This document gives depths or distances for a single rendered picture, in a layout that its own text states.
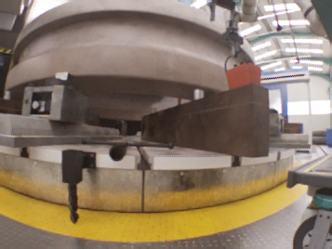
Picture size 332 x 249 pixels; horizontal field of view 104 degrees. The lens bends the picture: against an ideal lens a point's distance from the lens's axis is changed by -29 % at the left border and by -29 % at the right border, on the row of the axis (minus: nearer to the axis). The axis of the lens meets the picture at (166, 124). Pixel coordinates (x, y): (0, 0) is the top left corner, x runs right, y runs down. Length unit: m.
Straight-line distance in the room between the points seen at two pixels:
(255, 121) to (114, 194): 0.78
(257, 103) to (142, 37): 1.22
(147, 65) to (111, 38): 0.49
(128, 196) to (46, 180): 0.46
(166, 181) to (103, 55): 1.10
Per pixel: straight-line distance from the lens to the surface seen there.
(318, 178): 0.51
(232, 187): 1.17
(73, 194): 0.79
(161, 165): 0.89
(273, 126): 2.08
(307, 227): 0.64
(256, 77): 1.06
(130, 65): 1.50
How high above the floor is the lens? 0.41
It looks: 3 degrees up
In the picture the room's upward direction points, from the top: 3 degrees clockwise
